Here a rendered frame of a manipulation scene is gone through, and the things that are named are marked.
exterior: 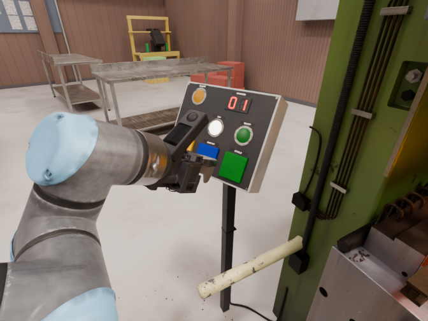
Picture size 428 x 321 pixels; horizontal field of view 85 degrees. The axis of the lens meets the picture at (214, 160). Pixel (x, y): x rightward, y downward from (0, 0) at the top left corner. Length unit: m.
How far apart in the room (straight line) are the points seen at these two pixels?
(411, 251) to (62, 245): 0.58
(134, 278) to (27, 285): 1.45
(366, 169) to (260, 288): 1.08
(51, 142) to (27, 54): 8.25
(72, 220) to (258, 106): 0.52
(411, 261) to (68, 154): 0.61
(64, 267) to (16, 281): 0.04
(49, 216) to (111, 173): 0.09
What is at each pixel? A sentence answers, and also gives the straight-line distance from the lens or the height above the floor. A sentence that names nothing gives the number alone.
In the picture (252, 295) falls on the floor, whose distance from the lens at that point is 1.59.
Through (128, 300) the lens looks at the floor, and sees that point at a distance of 1.63.
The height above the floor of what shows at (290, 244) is 0.64.
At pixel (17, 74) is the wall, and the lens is 8.60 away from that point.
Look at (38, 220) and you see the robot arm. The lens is 0.36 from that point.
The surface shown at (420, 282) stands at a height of 1.01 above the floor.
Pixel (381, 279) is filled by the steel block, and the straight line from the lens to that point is 0.62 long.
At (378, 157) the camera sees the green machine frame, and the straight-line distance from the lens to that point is 0.73.
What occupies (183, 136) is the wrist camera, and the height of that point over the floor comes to 1.18.
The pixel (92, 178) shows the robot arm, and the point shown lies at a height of 1.19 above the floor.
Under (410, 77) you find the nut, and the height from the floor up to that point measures 1.26.
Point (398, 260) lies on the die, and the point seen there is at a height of 0.95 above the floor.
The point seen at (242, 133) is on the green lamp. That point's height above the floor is 1.09.
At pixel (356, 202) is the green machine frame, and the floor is 0.92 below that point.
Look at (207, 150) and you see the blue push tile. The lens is 0.72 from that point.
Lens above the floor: 1.35
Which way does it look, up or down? 29 degrees down
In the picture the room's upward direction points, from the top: straight up
